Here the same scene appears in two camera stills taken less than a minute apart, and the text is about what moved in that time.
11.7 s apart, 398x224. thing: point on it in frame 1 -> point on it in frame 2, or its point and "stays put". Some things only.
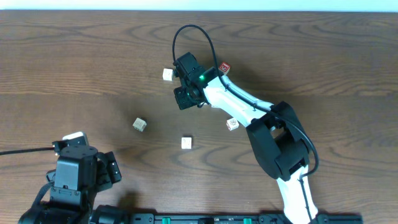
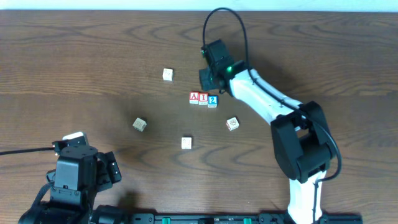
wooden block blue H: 186,142 stays put
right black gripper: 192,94 -> 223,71
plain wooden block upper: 168,74 stays put
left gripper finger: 113,167 stays put
